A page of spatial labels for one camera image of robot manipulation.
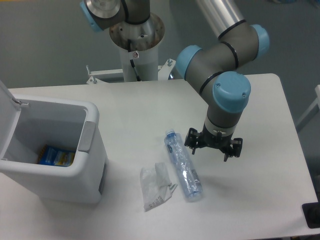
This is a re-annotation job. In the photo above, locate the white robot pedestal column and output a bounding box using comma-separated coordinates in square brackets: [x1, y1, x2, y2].
[109, 13, 165, 79]

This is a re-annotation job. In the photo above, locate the white plastic trash can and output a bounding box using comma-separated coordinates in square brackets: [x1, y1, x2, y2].
[0, 84, 108, 204]

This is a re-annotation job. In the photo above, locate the black object at table edge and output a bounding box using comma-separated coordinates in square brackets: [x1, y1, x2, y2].
[302, 202, 320, 229]

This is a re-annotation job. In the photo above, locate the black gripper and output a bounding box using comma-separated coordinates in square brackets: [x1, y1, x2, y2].
[184, 125, 243, 162]

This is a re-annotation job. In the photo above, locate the blue yellow package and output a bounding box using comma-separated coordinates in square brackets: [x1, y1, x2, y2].
[37, 145, 76, 167]

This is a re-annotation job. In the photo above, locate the white frame at right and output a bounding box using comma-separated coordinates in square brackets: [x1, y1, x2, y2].
[295, 84, 320, 133]

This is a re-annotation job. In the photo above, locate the white metal base frame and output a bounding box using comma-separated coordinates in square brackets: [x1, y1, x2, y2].
[85, 58, 176, 85]

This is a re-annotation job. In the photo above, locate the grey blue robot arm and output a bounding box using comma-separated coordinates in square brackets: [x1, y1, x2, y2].
[80, 0, 270, 158]

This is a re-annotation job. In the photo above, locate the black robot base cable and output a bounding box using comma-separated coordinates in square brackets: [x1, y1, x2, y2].
[127, 38, 141, 82]

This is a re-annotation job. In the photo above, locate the clear plastic water bottle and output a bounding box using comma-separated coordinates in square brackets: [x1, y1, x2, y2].
[164, 129, 203, 202]

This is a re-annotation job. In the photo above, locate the crumpled white plastic wrapper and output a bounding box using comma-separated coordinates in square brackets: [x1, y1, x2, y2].
[140, 162, 178, 212]

